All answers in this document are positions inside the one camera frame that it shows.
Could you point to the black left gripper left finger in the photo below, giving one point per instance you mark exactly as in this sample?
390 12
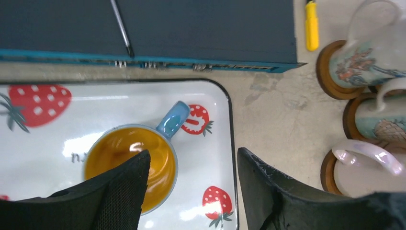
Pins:
109 201

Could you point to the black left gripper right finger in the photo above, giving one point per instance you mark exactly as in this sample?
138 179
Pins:
276 201

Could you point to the blue butterfly mug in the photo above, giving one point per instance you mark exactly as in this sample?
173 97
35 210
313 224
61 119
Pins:
120 143

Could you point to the wooden coaster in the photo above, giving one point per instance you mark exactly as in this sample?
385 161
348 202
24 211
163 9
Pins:
327 174
325 79
348 118

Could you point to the purple interior mug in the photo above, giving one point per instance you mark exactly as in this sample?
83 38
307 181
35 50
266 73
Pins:
365 167

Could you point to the cream floral mug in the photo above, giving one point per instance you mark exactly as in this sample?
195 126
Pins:
375 58

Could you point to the white strawberry tray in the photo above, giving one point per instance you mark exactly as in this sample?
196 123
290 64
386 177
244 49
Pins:
47 129

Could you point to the black yellow long screwdriver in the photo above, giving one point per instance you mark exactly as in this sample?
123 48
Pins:
122 28

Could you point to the small yellow screwdriver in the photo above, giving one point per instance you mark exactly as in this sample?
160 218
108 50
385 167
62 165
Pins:
311 26

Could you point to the dark network switch box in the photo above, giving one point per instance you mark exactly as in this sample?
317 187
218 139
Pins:
250 35

